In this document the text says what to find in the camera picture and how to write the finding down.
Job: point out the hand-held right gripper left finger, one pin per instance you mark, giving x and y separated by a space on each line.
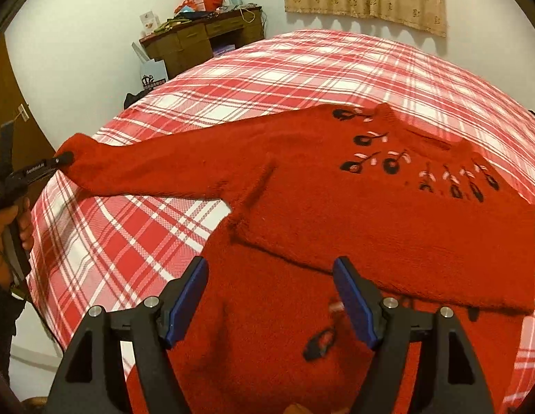
187 306

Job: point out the small black object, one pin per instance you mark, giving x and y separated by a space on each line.
130 100

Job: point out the white paper bag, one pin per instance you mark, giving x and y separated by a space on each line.
153 75

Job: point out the red knitted sweater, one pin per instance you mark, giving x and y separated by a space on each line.
336 224

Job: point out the green cloth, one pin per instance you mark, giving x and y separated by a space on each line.
172 25

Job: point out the small white picture box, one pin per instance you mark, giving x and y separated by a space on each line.
148 23

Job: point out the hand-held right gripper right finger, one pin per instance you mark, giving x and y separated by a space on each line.
355 306

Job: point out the red white plaid bed sheet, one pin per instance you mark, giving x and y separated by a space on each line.
271 82

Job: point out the person's left hand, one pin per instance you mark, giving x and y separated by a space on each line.
11 222

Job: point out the brown wooden door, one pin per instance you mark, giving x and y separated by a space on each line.
8 95

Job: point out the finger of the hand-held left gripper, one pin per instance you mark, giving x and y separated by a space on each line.
39 169

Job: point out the brown wooden desk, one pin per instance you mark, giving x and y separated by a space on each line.
194 39

